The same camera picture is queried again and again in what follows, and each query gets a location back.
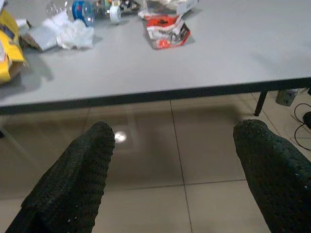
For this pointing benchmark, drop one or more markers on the grey box on floor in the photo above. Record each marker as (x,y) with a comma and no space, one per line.
(286,97)

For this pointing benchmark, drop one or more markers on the brown cardboard piece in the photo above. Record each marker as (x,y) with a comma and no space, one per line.
(29,40)

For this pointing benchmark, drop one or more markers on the white crumpled plastic bag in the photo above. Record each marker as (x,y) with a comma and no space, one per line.
(73,34)

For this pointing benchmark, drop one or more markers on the white tape roll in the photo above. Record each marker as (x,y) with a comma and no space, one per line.
(114,13)

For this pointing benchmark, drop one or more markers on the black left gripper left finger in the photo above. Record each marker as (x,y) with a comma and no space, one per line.
(73,179)

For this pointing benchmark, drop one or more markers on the white flat carton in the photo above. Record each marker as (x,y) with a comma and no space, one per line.
(187,4)

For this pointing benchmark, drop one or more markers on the clear bottle with blue label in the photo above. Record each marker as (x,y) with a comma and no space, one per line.
(81,9)

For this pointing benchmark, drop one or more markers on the clear crumpled plastic wrapper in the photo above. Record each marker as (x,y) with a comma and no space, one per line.
(158,6)

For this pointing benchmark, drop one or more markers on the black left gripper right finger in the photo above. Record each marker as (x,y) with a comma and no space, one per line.
(277,174)

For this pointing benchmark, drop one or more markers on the grey table with black frame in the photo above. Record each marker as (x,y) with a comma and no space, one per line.
(145,95)

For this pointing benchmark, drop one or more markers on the yellow cardboard box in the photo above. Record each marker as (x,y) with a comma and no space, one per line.
(11,48)

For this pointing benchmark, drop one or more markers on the red white work glove package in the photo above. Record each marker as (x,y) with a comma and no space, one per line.
(167,23)

